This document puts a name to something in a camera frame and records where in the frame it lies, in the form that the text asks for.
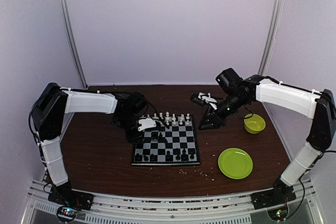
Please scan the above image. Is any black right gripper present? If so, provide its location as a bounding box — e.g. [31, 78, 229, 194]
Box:
[198, 92, 249, 130]

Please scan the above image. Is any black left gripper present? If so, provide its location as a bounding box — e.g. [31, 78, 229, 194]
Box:
[116, 113, 144, 145]

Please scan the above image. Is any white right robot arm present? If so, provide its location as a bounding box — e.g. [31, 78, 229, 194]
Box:
[190, 68, 335, 204]

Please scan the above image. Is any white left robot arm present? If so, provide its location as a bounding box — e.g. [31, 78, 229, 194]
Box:
[28, 82, 156, 205]

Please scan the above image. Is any pile of black chess pieces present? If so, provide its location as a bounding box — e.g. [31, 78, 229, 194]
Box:
[151, 132, 168, 144]

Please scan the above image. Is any black and white chessboard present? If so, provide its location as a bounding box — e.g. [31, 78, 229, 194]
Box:
[131, 113, 201, 166]

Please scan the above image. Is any green bowl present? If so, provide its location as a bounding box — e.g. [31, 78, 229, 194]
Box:
[244, 113, 266, 134]

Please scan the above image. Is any green plate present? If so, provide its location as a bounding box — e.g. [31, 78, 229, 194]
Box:
[217, 147, 254, 180]

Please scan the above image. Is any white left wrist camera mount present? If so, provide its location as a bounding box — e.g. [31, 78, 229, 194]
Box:
[138, 118, 157, 132]

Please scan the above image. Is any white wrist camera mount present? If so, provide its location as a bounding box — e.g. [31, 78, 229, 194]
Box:
[138, 118, 157, 132]
[198, 92, 218, 110]

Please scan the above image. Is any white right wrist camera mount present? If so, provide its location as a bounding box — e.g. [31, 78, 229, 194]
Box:
[198, 92, 218, 110]

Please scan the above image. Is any front aluminium rail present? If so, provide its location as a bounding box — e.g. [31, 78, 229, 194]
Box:
[26, 179, 323, 224]

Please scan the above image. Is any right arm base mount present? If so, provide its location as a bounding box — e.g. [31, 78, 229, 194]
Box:
[251, 177, 296, 221]

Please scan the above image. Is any right aluminium frame post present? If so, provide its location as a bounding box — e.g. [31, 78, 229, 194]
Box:
[258, 0, 284, 75]

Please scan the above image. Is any aluminium frame post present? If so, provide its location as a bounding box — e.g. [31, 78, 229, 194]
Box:
[258, 0, 284, 75]
[60, 0, 88, 89]

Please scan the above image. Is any left aluminium frame post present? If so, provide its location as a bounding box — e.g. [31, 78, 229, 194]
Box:
[60, 0, 88, 89]

